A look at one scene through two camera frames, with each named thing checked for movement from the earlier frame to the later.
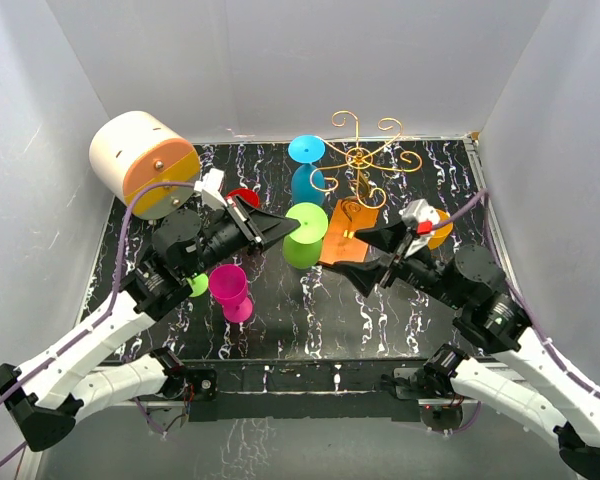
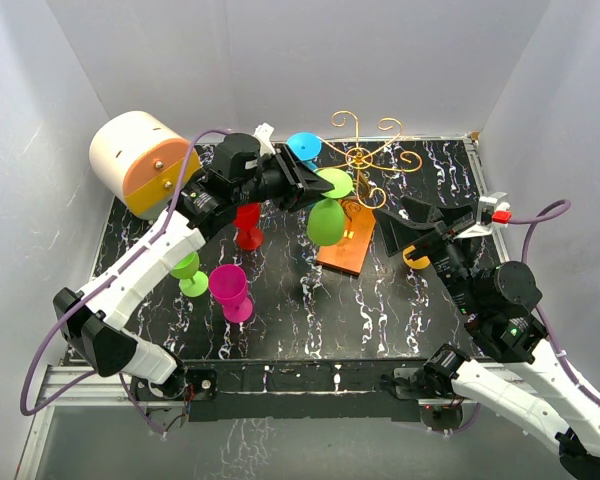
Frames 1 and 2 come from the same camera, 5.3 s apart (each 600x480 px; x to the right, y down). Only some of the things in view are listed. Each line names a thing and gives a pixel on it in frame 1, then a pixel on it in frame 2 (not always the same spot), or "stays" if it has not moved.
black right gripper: x=366 y=274 -> x=398 y=231
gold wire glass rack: x=361 y=160 stays
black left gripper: x=258 y=226 -> x=301 y=186
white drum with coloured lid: x=130 y=149 stays
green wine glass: x=302 y=247 -> x=326 y=217
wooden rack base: x=339 y=243 stays
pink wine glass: x=228 y=286 stays
